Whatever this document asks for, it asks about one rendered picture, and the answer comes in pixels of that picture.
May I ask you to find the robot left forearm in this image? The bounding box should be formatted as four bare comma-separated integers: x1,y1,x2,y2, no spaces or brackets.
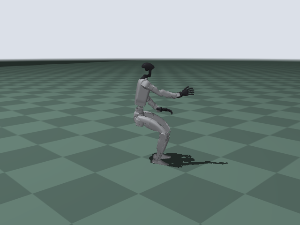
148,98,160,112

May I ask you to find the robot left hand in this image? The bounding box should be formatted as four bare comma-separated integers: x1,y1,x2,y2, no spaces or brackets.
156,107,173,114

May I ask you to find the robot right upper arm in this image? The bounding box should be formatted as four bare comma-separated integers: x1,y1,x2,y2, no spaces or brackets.
141,81,163,97

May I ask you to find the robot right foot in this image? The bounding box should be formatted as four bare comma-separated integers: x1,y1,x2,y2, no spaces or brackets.
152,158,169,165

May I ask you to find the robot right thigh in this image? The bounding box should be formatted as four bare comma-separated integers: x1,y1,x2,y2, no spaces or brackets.
135,115,169,140

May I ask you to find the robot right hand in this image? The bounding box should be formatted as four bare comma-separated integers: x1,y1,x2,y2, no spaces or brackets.
177,86,194,98

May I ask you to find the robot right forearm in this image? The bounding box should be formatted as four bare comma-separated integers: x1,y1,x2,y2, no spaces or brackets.
160,90,180,99

